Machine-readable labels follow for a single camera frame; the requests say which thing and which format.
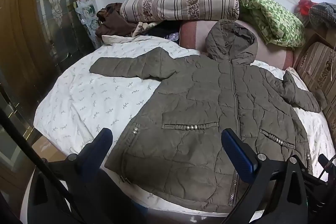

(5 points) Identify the olive quilted hooded jacket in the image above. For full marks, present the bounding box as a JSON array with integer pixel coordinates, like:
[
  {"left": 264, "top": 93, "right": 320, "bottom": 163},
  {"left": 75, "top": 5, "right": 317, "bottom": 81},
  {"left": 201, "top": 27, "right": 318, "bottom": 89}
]
[{"left": 89, "top": 19, "right": 321, "bottom": 214}]

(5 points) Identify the striped floral pillow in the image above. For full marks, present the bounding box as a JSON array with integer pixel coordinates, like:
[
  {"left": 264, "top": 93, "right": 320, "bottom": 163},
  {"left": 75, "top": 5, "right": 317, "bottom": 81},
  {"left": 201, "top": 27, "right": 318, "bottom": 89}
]
[{"left": 120, "top": 0, "right": 240, "bottom": 24}]

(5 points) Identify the red cloth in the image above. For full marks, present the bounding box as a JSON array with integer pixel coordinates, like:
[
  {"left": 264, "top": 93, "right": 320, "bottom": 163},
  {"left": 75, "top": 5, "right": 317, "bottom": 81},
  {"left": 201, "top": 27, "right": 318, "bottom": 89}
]
[{"left": 298, "top": 0, "right": 315, "bottom": 17}]

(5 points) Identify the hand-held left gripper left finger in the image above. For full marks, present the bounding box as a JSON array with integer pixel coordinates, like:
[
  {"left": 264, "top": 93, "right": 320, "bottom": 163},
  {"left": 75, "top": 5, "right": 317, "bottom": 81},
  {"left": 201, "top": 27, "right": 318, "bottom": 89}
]
[{"left": 26, "top": 127, "right": 114, "bottom": 224}]

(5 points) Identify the clear plastic wrapper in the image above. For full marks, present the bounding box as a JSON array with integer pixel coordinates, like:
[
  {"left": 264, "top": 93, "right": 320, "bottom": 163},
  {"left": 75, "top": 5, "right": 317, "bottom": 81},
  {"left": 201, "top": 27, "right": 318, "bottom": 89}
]
[{"left": 165, "top": 32, "right": 180, "bottom": 43}]

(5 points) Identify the wooden glass-panel door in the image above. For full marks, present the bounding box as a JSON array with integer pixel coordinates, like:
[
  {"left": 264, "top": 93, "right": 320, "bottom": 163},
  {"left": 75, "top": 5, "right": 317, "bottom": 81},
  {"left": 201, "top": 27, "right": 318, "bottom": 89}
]
[{"left": 0, "top": 0, "right": 101, "bottom": 188}]

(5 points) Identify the cream floral cloth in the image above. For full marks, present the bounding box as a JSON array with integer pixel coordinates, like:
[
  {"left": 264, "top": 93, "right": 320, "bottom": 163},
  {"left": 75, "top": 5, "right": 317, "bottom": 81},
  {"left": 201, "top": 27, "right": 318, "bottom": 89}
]
[{"left": 131, "top": 21, "right": 153, "bottom": 37}]

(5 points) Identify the pink folded blanket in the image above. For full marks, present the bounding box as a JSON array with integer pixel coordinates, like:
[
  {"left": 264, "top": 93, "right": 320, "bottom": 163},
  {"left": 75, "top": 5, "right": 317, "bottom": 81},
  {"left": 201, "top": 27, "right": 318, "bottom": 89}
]
[{"left": 179, "top": 20, "right": 294, "bottom": 71}]

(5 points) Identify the floral plastic bag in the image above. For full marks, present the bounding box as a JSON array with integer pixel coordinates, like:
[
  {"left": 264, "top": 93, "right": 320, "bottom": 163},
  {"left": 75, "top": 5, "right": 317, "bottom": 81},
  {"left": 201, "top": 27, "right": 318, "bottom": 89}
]
[{"left": 74, "top": 0, "right": 103, "bottom": 48}]

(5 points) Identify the white leaf-print bed sheet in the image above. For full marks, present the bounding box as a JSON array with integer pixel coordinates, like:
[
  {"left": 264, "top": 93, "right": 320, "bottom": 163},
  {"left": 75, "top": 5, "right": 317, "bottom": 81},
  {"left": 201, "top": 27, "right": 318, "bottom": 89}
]
[{"left": 20, "top": 35, "right": 336, "bottom": 224}]

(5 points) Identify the brown striped cushion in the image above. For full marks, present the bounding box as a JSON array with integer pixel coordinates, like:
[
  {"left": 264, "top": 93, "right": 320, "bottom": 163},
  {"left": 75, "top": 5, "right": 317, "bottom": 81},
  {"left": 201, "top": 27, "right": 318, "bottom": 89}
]
[{"left": 295, "top": 42, "right": 336, "bottom": 135}]

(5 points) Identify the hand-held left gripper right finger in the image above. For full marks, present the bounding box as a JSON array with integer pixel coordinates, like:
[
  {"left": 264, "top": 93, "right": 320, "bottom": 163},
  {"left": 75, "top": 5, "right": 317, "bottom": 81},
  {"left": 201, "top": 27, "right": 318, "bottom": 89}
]
[{"left": 221, "top": 128, "right": 308, "bottom": 224}]

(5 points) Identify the black cable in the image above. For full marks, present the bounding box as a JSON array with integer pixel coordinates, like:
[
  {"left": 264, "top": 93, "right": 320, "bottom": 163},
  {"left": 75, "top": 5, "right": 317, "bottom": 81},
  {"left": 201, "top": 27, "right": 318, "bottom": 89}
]
[{"left": 0, "top": 108, "right": 82, "bottom": 224}]

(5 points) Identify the green patterned blanket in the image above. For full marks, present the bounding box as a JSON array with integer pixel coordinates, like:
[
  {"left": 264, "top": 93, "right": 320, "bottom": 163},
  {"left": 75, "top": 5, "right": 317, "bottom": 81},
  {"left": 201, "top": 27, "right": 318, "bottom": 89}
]
[{"left": 231, "top": 0, "right": 306, "bottom": 49}]

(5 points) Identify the grey knit cloth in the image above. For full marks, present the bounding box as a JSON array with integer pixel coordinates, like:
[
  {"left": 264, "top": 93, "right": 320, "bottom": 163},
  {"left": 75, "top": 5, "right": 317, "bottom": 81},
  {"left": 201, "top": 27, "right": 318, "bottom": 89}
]
[{"left": 308, "top": 2, "right": 336, "bottom": 29}]

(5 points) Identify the dark cloth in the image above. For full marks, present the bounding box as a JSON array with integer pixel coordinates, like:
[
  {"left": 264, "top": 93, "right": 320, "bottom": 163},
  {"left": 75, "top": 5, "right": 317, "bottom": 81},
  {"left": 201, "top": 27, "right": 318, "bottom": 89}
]
[{"left": 143, "top": 23, "right": 180, "bottom": 39}]

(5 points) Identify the brown garment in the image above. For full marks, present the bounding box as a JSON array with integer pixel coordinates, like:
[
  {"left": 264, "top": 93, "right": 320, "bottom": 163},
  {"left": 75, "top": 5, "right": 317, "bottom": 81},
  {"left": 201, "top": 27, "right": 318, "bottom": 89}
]
[{"left": 95, "top": 3, "right": 137, "bottom": 38}]

